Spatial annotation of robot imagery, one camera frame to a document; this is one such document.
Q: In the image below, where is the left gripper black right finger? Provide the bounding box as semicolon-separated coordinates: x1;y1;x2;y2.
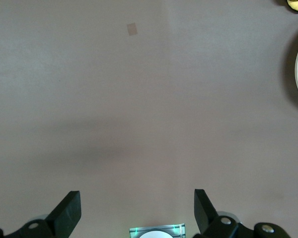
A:
192;188;293;238

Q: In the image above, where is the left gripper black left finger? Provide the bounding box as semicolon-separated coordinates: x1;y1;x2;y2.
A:
0;190;81;238

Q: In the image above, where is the brown tape patch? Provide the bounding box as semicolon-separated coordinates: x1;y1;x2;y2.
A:
126;22;139;36

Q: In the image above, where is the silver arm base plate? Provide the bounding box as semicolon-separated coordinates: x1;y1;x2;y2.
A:
129;224;186;238

